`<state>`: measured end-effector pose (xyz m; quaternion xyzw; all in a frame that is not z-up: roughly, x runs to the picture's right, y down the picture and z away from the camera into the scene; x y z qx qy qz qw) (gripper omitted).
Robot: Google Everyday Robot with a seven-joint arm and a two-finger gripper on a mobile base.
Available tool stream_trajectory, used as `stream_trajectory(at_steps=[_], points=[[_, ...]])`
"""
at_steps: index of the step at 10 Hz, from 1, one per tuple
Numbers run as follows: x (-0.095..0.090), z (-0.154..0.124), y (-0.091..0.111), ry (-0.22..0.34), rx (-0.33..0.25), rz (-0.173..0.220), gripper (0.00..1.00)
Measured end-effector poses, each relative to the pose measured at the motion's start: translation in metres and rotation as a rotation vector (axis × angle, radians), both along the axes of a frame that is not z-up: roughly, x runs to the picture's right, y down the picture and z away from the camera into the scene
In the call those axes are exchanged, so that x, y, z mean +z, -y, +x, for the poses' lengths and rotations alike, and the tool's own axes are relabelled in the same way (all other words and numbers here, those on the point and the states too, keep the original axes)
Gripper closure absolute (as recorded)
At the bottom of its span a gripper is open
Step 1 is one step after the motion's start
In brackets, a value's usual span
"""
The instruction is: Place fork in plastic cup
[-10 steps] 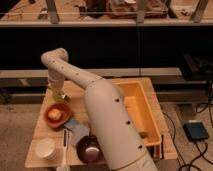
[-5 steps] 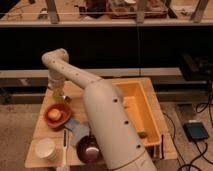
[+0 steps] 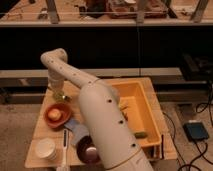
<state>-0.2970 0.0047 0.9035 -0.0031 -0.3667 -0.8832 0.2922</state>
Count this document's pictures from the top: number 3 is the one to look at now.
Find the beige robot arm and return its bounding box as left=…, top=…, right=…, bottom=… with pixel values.
left=41, top=48, right=154, bottom=171

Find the dark grape bunch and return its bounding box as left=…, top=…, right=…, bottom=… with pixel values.
left=122, top=112, right=128, bottom=121

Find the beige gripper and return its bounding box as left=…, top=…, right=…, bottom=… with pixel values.
left=48, top=76, right=64, bottom=92

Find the wooden table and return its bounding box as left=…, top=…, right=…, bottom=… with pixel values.
left=25, top=78, right=177, bottom=168

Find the white handled knife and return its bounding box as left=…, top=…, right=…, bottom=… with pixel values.
left=56, top=129, right=70, bottom=171

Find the blue grey cloth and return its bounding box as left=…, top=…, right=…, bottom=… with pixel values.
left=64, top=119, right=89, bottom=146

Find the purple pot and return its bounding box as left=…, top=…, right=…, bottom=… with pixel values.
left=77, top=136, right=100, bottom=164

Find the yellow plastic bin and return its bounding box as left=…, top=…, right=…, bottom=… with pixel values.
left=105, top=79, right=162, bottom=149

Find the round bread roll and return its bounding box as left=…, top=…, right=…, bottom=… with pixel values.
left=48, top=109, right=62, bottom=121

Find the black floor cable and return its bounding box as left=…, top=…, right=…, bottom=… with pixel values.
left=162, top=99, right=213, bottom=171

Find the black device on floor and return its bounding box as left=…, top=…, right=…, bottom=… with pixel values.
left=183, top=122, right=209, bottom=142

